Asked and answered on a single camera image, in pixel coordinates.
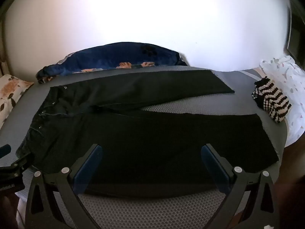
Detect black white striped knit cloth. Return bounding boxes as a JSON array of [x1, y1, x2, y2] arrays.
[[252, 76, 292, 124]]

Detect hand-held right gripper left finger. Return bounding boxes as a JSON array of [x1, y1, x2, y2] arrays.
[[25, 144, 103, 229]]

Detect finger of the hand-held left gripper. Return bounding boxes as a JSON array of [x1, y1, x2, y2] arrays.
[[0, 144, 11, 158], [10, 153, 34, 173]]

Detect white printed pillow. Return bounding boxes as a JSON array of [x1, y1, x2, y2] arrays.
[[259, 55, 305, 148]]

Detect blue floral blanket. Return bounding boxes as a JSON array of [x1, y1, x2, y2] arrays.
[[36, 42, 190, 84]]

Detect dark wall frame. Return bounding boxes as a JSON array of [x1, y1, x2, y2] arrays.
[[285, 2, 305, 60]]

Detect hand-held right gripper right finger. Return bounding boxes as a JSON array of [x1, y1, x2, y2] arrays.
[[201, 144, 280, 229]]

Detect floral pillow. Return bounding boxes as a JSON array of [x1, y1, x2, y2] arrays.
[[0, 74, 34, 129]]

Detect grey mattress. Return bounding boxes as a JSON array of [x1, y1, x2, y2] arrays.
[[0, 65, 287, 229]]

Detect black pants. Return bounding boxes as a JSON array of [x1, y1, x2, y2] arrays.
[[16, 70, 279, 197]]

